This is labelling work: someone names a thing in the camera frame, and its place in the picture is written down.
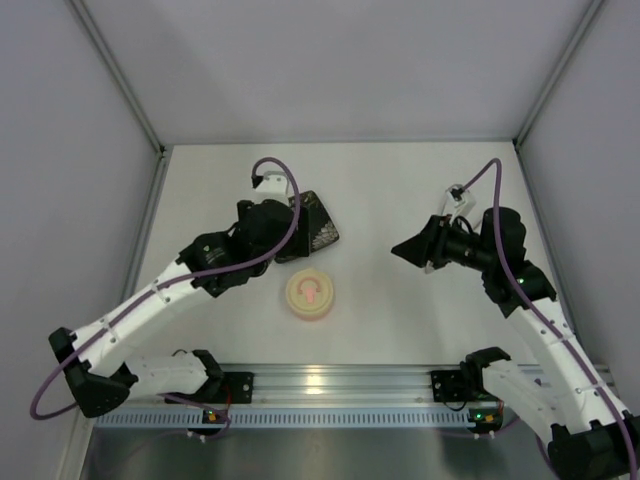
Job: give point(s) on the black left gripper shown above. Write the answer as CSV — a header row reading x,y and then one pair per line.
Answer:
x,y
302,232

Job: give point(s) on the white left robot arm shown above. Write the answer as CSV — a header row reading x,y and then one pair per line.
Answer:
x,y
98,360

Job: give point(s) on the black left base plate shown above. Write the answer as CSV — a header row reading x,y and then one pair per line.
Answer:
x,y
232,387

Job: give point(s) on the left aluminium frame post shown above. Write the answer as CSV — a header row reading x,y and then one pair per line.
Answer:
x,y
92,31

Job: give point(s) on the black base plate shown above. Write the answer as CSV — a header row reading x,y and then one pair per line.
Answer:
x,y
232,387
457,386

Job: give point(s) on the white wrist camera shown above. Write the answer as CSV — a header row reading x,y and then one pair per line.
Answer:
x,y
271,184
457,202

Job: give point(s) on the aluminium frame post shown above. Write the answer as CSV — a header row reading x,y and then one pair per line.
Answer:
x,y
560,67
92,31

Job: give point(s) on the aluminium mounting rail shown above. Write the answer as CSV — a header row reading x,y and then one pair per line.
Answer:
x,y
325,386

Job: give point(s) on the right aluminium frame post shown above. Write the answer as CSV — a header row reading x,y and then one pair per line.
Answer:
x,y
560,67

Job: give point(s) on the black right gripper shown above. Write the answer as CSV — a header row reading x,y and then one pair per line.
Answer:
x,y
438,242

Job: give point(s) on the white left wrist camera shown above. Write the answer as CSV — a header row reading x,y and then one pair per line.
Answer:
x,y
271,184

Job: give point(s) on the grey slotted cable duct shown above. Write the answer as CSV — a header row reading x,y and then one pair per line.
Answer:
x,y
258,418

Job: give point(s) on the cream round box lid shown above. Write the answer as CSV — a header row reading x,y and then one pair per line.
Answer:
x,y
310,286

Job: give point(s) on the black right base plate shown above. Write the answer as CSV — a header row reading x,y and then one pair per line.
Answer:
x,y
457,386

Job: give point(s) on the black floral square plate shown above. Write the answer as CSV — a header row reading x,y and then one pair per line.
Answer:
x,y
315,231

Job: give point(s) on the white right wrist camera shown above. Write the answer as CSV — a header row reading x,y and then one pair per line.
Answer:
x,y
457,202

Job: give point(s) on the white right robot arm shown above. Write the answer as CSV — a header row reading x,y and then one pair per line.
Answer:
x,y
587,432

